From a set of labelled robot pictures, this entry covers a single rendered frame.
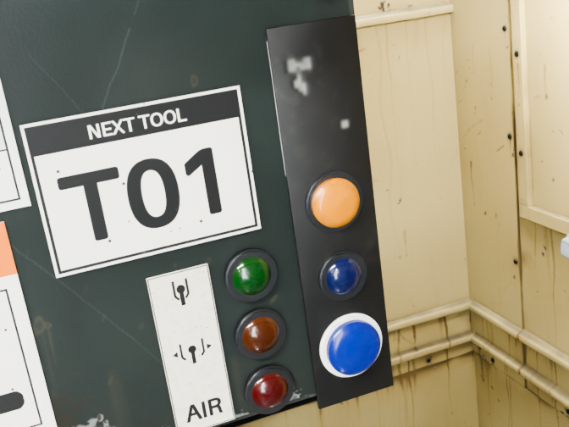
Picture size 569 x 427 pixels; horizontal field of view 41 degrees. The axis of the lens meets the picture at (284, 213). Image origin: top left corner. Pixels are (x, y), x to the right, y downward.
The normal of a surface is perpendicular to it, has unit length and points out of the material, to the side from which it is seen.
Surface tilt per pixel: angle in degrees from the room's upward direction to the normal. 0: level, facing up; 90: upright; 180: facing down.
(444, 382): 90
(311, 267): 90
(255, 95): 90
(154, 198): 90
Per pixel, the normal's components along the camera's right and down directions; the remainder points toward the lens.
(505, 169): -0.93, 0.22
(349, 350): 0.29, 0.22
